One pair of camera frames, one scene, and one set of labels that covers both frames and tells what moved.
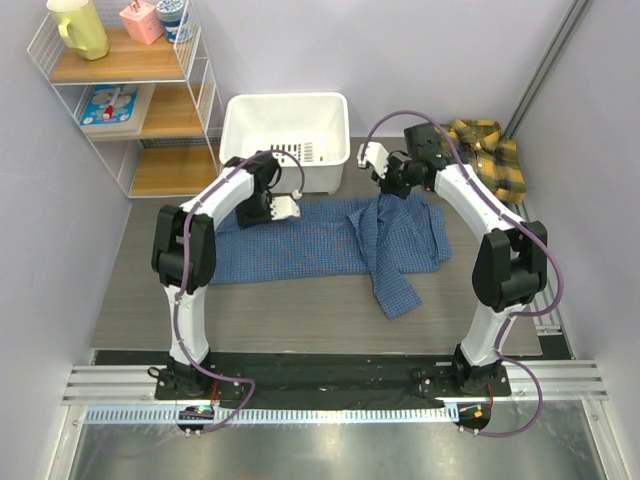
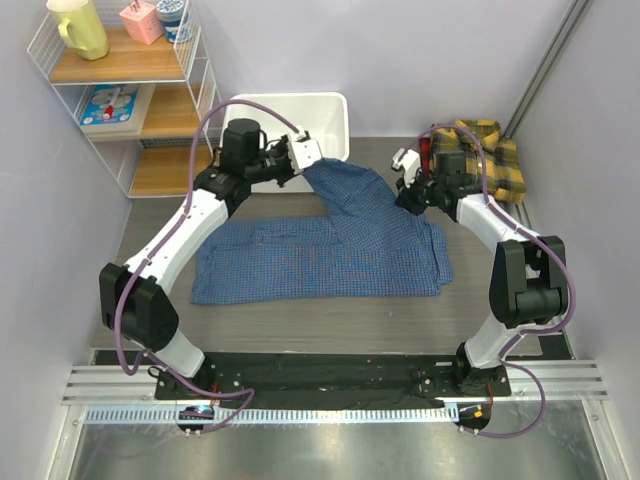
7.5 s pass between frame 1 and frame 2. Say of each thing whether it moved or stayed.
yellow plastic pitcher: stayed
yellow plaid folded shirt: stayed
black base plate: stayed
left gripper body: moved
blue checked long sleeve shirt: moved
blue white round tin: stayed
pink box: stayed
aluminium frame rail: stayed
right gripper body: moved
